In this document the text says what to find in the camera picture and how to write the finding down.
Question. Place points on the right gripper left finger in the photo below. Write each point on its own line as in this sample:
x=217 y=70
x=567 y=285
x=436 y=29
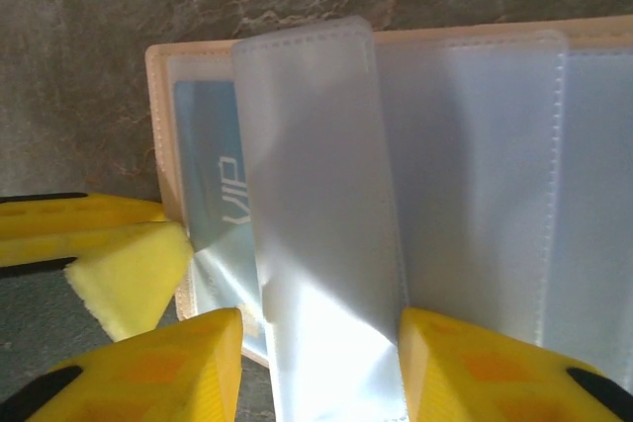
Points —
x=163 y=377

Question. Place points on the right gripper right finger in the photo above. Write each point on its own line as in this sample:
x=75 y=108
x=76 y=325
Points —
x=484 y=382

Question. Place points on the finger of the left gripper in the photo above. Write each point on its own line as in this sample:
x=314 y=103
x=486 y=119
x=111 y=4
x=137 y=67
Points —
x=123 y=269

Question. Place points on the blue VIP credit card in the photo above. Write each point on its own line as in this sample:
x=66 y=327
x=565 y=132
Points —
x=207 y=145

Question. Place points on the beige card holder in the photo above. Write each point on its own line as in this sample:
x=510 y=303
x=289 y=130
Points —
x=470 y=170

